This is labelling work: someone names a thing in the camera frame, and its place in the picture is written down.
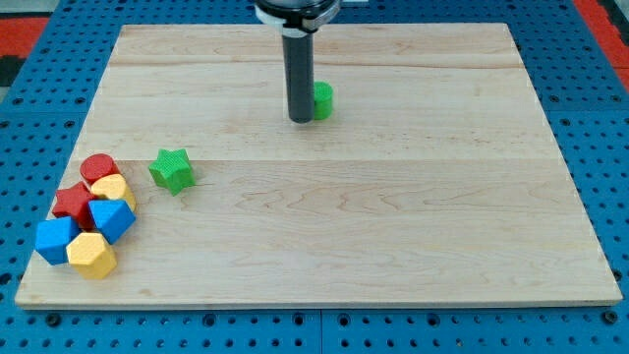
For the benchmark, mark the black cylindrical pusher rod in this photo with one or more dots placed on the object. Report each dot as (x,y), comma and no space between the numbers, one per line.
(299,77)

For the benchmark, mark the blue triangular block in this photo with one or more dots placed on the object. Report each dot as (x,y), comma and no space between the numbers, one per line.
(112,218)

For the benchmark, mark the yellow heart block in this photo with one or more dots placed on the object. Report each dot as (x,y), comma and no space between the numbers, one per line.
(114,187)

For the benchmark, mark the red star block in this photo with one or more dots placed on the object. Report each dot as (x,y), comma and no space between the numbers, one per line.
(74,202)

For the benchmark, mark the yellow hexagon block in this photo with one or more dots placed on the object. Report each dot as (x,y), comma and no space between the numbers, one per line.
(91,256)

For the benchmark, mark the wooden board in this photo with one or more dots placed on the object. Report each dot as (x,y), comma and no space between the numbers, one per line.
(436,182)

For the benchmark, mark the red cylinder block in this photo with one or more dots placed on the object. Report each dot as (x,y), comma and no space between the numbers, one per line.
(98,166)

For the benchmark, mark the green cylinder block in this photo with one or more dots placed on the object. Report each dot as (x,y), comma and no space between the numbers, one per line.
(323,100)

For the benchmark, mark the blue cube block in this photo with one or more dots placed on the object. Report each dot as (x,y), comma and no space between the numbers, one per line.
(53,236)

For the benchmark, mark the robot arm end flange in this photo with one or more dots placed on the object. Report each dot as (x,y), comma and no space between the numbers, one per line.
(306,16)

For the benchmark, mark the green star block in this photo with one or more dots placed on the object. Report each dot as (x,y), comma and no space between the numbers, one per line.
(172,170)

